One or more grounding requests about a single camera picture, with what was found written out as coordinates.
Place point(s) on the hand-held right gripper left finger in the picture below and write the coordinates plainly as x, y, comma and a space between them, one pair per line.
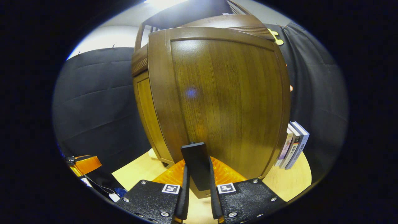
184, 199

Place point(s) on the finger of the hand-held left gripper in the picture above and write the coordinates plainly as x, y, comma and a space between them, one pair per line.
87, 165

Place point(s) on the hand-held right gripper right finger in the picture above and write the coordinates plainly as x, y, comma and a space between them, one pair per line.
214, 202

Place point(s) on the wooden shoe cabinet door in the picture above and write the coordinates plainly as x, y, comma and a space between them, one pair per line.
149, 118
224, 102

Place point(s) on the wooden cabinet drawer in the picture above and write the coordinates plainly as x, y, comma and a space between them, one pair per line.
236, 23

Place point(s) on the black backdrop cloth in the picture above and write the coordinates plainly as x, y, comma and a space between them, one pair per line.
93, 102

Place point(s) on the white-spined book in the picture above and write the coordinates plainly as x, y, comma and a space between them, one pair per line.
285, 146

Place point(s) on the dark-spined book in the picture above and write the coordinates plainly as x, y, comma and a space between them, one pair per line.
292, 149

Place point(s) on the blue-grey book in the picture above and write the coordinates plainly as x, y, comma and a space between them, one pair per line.
300, 146

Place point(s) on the large ceiling light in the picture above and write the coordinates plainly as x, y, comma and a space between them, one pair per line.
164, 3

